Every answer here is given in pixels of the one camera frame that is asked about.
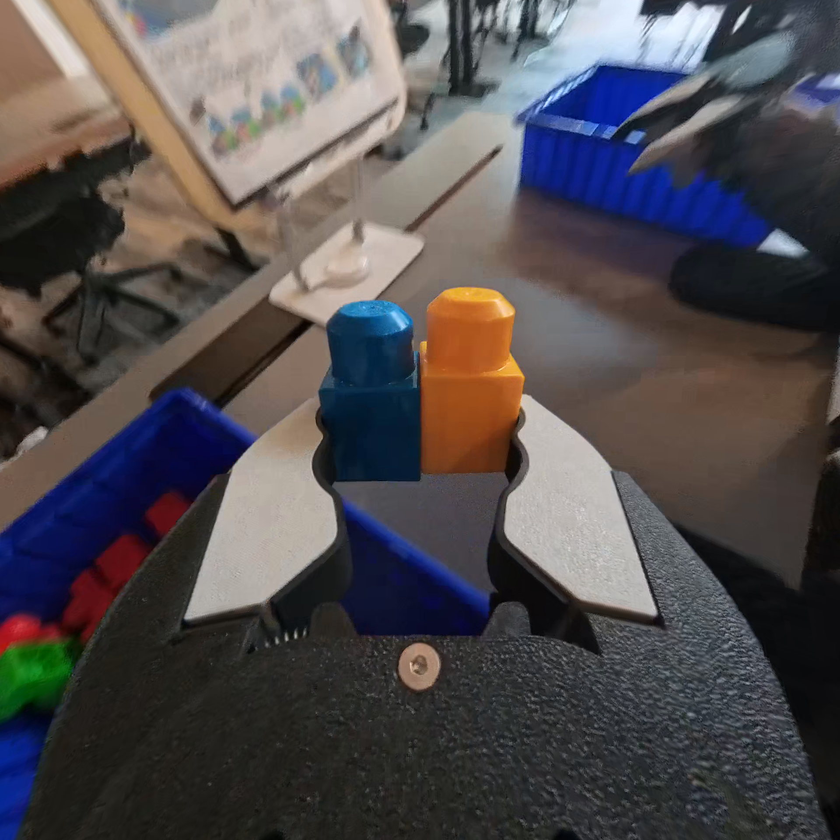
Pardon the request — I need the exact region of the printed instruction sheet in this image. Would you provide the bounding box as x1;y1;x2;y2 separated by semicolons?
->
99;0;401;198

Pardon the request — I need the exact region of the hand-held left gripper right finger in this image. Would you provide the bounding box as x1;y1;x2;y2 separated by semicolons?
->
490;394;660;624

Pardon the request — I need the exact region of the blue plastic bin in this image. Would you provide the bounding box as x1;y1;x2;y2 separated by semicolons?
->
0;388;494;840
519;62;840;250

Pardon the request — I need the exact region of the black office chair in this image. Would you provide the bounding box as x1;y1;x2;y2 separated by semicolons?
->
0;138;185;375

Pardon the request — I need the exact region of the instruction sheet on stand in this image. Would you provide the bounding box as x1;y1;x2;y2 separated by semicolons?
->
46;0;410;244

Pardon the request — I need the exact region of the pile of assorted toy blocks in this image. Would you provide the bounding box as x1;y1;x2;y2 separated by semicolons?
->
0;490;194;720

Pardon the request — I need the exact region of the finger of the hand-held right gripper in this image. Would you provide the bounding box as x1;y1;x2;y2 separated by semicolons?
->
630;90;778;175
615;29;804;139

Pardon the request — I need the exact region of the orange building block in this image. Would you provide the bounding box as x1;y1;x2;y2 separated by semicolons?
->
420;287;526;473

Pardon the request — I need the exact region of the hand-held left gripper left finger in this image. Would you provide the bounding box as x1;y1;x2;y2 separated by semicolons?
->
184;398;353;628

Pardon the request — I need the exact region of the blue building block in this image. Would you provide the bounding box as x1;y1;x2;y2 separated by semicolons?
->
319;300;424;483

